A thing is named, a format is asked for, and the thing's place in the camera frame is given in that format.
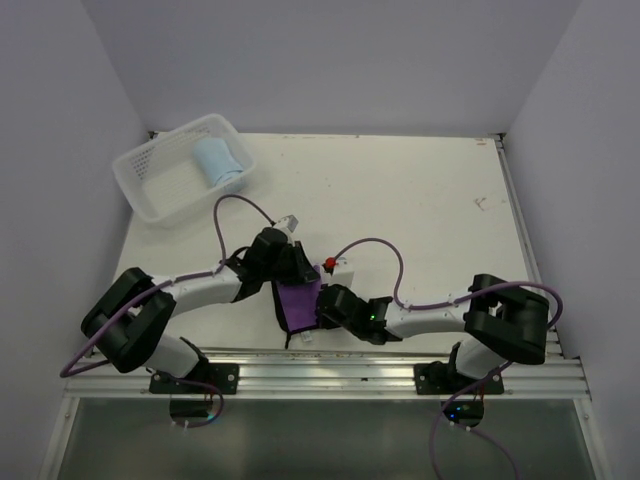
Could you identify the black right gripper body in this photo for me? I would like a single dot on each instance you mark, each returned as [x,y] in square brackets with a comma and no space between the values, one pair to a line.
[326,323]

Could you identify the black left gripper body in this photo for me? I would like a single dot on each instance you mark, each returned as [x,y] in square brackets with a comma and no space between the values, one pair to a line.
[282,269]

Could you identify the dark grey purple cloth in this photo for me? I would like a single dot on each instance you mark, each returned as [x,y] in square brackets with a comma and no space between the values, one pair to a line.
[295,308]

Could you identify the light blue towel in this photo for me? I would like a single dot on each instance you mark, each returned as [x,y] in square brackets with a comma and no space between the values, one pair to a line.
[218,165]

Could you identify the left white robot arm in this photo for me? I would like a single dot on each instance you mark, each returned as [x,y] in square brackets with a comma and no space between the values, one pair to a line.
[127,324]

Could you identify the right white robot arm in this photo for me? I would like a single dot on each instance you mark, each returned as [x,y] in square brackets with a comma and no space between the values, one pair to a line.
[505,322]

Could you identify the white perforated plastic basket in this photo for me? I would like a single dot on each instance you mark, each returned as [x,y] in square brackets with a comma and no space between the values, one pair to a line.
[162,181]

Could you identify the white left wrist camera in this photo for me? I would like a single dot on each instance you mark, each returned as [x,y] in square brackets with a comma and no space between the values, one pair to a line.
[287,225]

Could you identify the aluminium mounting rail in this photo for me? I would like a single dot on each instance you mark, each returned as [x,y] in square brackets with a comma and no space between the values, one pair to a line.
[342,376]

